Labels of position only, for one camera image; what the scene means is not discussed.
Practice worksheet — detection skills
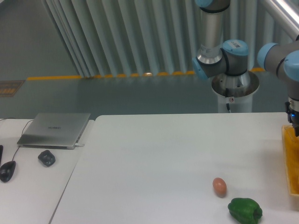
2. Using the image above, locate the black computer mouse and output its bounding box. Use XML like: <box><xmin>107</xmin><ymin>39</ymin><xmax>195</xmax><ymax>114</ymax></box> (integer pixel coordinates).
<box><xmin>0</xmin><ymin>161</ymin><xmax>16</xmax><ymax>183</ymax></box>

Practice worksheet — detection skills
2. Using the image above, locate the silver closed laptop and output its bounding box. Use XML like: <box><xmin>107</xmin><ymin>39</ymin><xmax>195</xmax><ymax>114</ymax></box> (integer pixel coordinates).
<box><xmin>17</xmin><ymin>113</ymin><xmax>90</xmax><ymax>149</ymax></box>

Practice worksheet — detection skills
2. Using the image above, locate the brown egg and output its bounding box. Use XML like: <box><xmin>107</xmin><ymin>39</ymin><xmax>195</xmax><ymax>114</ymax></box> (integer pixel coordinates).
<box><xmin>213</xmin><ymin>177</ymin><xmax>227</xmax><ymax>195</ymax></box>

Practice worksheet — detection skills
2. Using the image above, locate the yellow plastic basket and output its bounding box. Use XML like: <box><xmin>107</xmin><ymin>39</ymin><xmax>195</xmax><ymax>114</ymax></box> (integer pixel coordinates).
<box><xmin>282</xmin><ymin>125</ymin><xmax>299</xmax><ymax>197</ymax></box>

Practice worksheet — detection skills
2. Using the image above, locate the small black plastic holder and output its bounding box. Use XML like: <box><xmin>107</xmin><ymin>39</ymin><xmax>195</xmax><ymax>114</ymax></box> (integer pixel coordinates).
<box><xmin>38</xmin><ymin>150</ymin><xmax>56</xmax><ymax>167</ymax></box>

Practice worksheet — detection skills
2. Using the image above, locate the green bell pepper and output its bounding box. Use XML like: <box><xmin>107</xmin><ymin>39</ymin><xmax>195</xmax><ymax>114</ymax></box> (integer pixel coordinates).
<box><xmin>228</xmin><ymin>198</ymin><xmax>263</xmax><ymax>224</ymax></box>

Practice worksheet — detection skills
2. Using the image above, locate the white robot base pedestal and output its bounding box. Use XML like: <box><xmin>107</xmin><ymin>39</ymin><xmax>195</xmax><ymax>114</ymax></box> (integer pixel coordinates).
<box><xmin>212</xmin><ymin>71</ymin><xmax>259</xmax><ymax>113</ymax></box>

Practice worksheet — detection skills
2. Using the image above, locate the black pedestal cable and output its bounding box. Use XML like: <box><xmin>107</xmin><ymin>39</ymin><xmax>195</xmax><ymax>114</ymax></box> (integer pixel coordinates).
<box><xmin>225</xmin><ymin>88</ymin><xmax>232</xmax><ymax>113</ymax></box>

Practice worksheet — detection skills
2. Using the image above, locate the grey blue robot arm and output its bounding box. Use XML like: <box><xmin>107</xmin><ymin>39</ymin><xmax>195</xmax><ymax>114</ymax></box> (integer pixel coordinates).
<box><xmin>192</xmin><ymin>0</ymin><xmax>299</xmax><ymax>136</ymax></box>

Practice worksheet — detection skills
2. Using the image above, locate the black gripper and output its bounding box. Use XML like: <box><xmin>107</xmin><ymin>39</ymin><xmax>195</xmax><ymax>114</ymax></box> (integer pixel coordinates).
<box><xmin>285</xmin><ymin>100</ymin><xmax>299</xmax><ymax>137</ymax></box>

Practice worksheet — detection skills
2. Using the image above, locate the white folding partition screen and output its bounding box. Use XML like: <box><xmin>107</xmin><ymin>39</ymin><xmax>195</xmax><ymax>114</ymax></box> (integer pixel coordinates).
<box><xmin>43</xmin><ymin>0</ymin><xmax>299</xmax><ymax>78</ymax></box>

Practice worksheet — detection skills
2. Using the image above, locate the black device at edge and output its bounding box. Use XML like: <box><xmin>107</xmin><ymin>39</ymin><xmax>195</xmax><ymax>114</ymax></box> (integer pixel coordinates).
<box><xmin>0</xmin><ymin>145</ymin><xmax>4</xmax><ymax>165</ymax></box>

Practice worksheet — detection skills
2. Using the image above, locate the black mouse cable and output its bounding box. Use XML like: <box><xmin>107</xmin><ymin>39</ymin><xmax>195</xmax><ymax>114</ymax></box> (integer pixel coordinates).
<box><xmin>0</xmin><ymin>118</ymin><xmax>35</xmax><ymax>162</ymax></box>

